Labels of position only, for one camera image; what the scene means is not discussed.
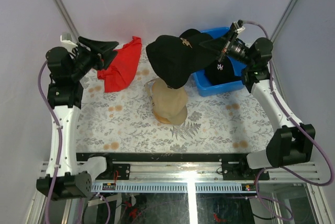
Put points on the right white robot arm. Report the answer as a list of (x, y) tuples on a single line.
[(291, 143)]

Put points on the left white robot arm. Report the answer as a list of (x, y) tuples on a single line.
[(68, 64)]

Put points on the black cap gold logo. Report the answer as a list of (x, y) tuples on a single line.
[(174, 59)]

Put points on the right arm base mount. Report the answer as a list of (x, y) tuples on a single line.
[(240, 170)]

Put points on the red cloth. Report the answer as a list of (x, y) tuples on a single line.
[(122, 70)]

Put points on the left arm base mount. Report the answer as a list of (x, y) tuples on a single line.
[(115, 171)]

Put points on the right aluminium frame post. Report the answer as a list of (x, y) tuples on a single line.
[(288, 10)]

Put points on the aluminium frame post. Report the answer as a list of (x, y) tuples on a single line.
[(288, 10), (62, 9)]

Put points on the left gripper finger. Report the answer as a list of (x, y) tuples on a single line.
[(106, 59), (104, 48)]

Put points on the black cap pink logo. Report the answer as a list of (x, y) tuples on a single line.
[(221, 72)]

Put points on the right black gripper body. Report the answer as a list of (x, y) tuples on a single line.
[(238, 52)]

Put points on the blue plastic bin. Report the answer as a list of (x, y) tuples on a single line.
[(204, 86)]

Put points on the black cap on bin rim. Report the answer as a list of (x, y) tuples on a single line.
[(191, 34)]

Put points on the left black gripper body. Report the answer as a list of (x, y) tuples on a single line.
[(86, 60)]

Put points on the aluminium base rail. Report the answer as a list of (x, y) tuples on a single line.
[(155, 172)]

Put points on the left aluminium frame post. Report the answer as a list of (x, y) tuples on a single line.
[(62, 9)]

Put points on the floral table mat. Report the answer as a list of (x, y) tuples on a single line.
[(124, 121)]

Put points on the wooden hat stand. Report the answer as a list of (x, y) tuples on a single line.
[(161, 119)]

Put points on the beige baseball cap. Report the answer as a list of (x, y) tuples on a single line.
[(167, 102)]

